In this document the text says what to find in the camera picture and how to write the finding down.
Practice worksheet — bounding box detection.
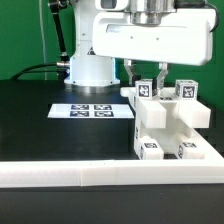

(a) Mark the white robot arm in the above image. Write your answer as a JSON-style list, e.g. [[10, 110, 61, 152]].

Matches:
[[66, 0, 219, 92]]

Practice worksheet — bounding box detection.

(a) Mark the black cable bundle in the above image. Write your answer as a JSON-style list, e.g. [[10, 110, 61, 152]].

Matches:
[[10, 61, 71, 81]]

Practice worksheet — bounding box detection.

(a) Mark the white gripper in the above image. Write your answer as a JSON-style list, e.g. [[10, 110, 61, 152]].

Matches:
[[92, 0, 217, 91]]

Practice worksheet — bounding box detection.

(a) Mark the white tagged cube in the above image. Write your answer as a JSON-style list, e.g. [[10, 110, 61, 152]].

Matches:
[[135, 79, 153, 100], [175, 80, 198, 100]]

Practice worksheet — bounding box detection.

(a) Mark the white boundary fence frame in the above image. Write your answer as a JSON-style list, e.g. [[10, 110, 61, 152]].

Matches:
[[0, 126, 224, 189]]

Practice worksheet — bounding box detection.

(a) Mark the white chair seat part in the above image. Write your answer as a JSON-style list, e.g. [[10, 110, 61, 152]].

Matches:
[[133, 98, 201, 160]]

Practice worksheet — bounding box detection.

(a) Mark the white flat tagged plate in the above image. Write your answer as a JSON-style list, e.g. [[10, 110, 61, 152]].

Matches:
[[48, 104, 134, 119]]

